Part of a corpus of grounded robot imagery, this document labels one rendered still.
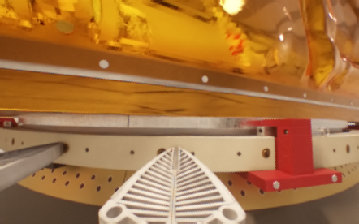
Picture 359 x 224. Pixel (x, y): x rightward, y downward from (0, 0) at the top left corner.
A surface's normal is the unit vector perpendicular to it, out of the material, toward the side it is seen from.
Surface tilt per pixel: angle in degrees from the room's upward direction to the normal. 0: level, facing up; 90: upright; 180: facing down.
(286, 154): 90
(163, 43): 131
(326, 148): 90
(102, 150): 90
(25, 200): 62
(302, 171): 90
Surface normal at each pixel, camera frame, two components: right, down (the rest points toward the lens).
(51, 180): -0.25, -0.54
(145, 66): 0.36, -0.07
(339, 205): 0.29, -0.53
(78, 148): -0.18, -0.08
